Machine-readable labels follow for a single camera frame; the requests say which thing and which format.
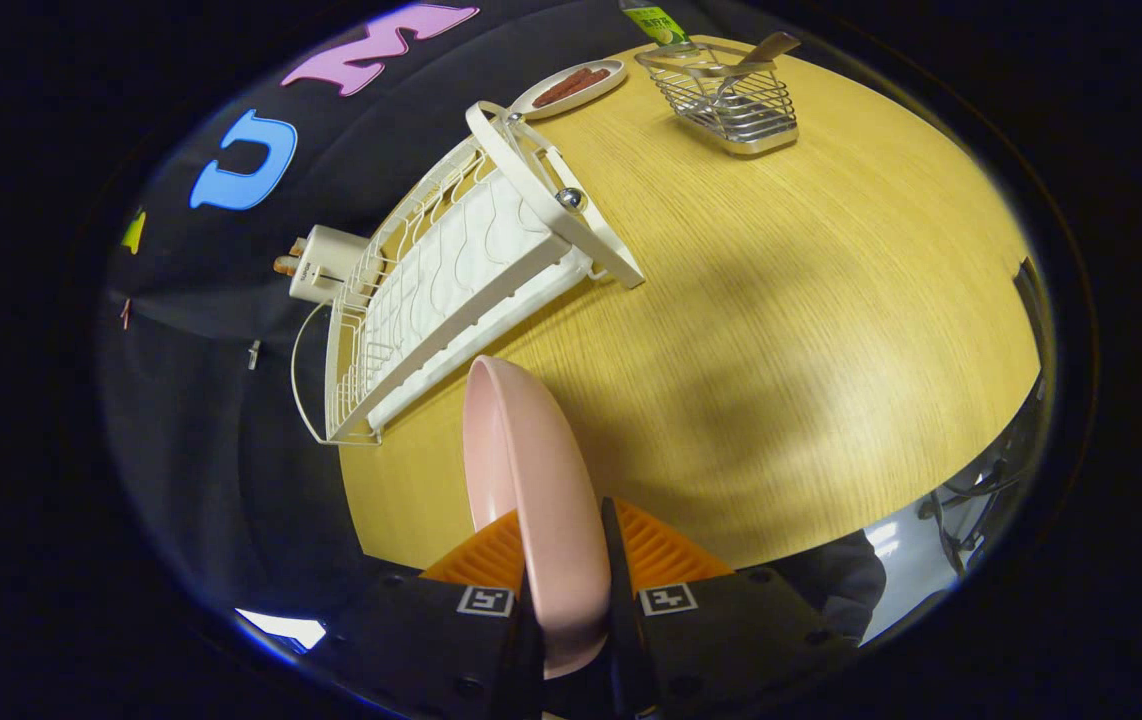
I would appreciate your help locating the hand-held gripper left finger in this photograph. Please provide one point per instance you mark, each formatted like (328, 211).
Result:
(431, 650)

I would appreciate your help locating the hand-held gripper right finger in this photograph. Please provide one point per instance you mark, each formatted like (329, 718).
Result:
(621, 600)

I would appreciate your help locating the pink plate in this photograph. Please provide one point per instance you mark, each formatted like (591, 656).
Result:
(551, 500)

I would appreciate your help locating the white round plate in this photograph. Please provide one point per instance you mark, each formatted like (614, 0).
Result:
(617, 72)

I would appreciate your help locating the person's dark clothing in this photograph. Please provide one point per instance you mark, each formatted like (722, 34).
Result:
(831, 580)

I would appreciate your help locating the black office chair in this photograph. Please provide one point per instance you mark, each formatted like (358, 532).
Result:
(951, 505)

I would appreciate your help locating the white clip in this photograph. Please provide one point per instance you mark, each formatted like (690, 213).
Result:
(253, 353)

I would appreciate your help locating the white toaster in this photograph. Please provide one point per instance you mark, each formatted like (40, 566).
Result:
(326, 265)

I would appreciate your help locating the brown toast slice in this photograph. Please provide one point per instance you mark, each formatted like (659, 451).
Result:
(286, 266)

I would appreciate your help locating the pink clothes peg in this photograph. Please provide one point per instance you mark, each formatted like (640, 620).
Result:
(126, 313)

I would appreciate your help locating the red meat piece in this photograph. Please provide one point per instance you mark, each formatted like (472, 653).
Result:
(559, 92)
(593, 78)

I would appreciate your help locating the green label drink bottle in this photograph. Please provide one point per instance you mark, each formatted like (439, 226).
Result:
(656, 22)

